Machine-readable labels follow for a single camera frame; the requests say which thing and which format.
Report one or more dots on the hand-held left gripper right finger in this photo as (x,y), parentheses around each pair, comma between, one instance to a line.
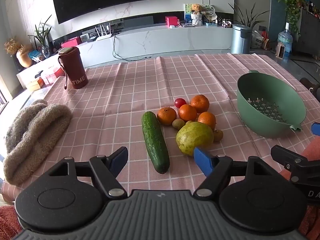
(202,158)

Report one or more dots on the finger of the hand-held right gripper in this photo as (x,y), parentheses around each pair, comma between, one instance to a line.
(315,128)
(285,153)

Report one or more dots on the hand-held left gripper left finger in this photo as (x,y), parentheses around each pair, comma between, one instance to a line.
(119,156)

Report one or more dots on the yellow-green mango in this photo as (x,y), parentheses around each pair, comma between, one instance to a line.
(193,137)

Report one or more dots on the brown kiwi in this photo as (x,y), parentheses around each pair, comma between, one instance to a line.
(178,124)
(218,135)

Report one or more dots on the orange mandarin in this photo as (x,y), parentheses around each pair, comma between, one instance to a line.
(166,116)
(200,103)
(207,120)
(187,112)

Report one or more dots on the green cucumber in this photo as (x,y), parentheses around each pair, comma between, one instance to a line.
(155,142)

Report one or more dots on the green colander bowl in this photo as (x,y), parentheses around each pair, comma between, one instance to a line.
(255,120)

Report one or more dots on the dark brown chair back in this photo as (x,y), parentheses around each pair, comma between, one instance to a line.
(308,85)

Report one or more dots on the red cherry tomato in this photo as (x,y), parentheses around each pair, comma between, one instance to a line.
(180,102)

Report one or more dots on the pink checkered tablecloth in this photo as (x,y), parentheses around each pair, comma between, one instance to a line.
(125,92)

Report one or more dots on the beige fuzzy cloth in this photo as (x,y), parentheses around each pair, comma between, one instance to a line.
(37,135)

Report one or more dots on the small beige heater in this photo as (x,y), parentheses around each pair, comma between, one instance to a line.
(280,50)

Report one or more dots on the blue water jug with pump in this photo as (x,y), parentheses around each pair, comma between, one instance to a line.
(285,40)

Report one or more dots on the dark grey sideboard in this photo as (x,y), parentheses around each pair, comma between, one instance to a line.
(310,32)

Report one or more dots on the pink gift boxes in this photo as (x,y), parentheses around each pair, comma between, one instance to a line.
(51,76)

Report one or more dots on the white plastic bag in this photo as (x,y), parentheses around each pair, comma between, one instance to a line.
(257,40)

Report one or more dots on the silver pedal trash can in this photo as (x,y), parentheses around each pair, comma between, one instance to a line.
(241,40)

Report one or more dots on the white router with antennas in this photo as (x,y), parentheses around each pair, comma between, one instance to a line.
(104,36)

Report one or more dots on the wide red box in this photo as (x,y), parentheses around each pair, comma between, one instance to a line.
(71,42)

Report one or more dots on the small white appliance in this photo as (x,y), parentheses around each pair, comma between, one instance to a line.
(85,37)

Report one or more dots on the white marble tv console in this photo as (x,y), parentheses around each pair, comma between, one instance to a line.
(162,40)

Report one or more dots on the trailing green vine plant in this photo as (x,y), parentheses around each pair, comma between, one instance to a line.
(292,5)

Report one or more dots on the spiky green houseplant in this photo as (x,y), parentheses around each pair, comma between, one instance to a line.
(246,15)

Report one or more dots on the dried flowers in orange vase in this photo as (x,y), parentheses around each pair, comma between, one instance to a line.
(23,57)

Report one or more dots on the white ribbed pot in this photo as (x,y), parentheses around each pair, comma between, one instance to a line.
(196,19)

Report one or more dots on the small red box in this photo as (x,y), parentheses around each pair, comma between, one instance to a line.
(171,20)

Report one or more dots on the green potted orchid plant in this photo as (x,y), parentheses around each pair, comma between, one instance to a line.
(42,35)

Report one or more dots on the round painted fan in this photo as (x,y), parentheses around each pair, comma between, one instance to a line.
(209,11)

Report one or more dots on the brown teddy bear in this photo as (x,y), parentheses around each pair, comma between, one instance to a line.
(196,8)

